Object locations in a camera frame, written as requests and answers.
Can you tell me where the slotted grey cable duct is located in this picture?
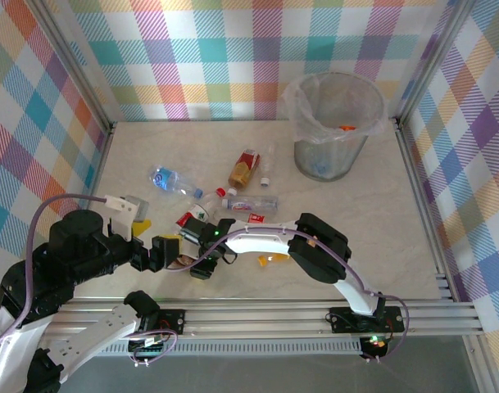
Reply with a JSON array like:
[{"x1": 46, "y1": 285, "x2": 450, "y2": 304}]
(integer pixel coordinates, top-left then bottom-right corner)
[{"x1": 75, "y1": 340, "x2": 365, "y2": 356}]

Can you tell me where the amber juice bottle red label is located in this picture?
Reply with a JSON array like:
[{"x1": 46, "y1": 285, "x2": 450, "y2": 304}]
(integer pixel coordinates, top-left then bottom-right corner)
[{"x1": 227, "y1": 149, "x2": 261, "y2": 197}]

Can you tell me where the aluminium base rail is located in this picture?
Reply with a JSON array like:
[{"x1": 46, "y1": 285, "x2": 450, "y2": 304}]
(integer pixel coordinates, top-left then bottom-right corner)
[{"x1": 43, "y1": 296, "x2": 486, "y2": 339}]

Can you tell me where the aluminium frame post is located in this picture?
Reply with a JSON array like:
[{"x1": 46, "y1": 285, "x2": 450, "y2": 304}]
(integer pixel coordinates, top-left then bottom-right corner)
[
  {"x1": 391, "y1": 0, "x2": 479, "y2": 129},
  {"x1": 30, "y1": 0, "x2": 118, "y2": 134}
]

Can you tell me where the clear plastic bin liner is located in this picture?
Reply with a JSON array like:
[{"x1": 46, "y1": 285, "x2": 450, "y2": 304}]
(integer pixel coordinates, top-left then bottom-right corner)
[{"x1": 278, "y1": 75, "x2": 392, "y2": 144}]

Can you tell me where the clear water bottle pink label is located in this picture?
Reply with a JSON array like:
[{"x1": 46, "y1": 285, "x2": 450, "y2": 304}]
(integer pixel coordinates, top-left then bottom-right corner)
[{"x1": 220, "y1": 195, "x2": 279, "y2": 215}]

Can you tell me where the red capped bottle red label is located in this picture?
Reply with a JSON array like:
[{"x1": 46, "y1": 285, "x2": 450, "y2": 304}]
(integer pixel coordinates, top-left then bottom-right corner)
[{"x1": 176, "y1": 187, "x2": 228, "y2": 230}]

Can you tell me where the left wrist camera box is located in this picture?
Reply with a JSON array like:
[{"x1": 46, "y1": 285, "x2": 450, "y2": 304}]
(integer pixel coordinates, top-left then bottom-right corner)
[{"x1": 104, "y1": 195, "x2": 151, "y2": 243}]

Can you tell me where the aluminium side rail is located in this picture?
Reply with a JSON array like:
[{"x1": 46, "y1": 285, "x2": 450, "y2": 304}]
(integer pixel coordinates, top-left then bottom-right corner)
[
  {"x1": 393, "y1": 118, "x2": 459, "y2": 287},
  {"x1": 62, "y1": 121, "x2": 118, "y2": 304}
]

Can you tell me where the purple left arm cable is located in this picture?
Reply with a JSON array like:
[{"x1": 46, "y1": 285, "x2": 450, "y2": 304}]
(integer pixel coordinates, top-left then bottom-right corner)
[{"x1": 0, "y1": 194, "x2": 179, "y2": 368}]

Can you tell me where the silver wire mesh bin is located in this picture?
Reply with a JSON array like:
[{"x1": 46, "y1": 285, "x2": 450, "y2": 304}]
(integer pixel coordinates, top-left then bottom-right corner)
[{"x1": 293, "y1": 72, "x2": 388, "y2": 183}]

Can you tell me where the water bottle blue label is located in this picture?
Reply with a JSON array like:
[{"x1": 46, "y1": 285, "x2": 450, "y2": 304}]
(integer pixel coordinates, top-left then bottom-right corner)
[{"x1": 150, "y1": 163, "x2": 205, "y2": 201}]

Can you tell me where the clear bottle white blue cap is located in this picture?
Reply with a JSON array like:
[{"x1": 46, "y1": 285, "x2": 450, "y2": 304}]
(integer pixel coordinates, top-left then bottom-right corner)
[{"x1": 260, "y1": 142, "x2": 277, "y2": 188}]

